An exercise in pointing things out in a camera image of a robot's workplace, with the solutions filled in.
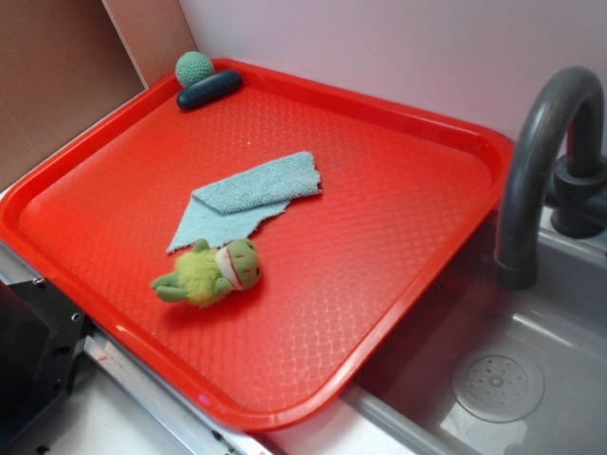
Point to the light blue folded cloth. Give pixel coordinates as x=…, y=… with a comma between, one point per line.
x=234, y=207

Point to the red plastic tray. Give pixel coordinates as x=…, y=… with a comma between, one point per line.
x=402, y=190

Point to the green plush frog toy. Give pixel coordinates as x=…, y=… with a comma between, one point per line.
x=205, y=275

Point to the dark oval plastic piece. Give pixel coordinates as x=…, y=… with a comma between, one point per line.
x=208, y=89

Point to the green textured ball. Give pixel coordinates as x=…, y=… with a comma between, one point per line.
x=193, y=67

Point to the grey plastic sink basin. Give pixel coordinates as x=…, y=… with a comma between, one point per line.
x=560, y=322

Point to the round sink drain cover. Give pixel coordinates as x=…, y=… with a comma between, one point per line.
x=497, y=384

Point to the grey curved toy faucet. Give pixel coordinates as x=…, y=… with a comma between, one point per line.
x=557, y=163

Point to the brown cardboard panel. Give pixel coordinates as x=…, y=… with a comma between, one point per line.
x=65, y=65

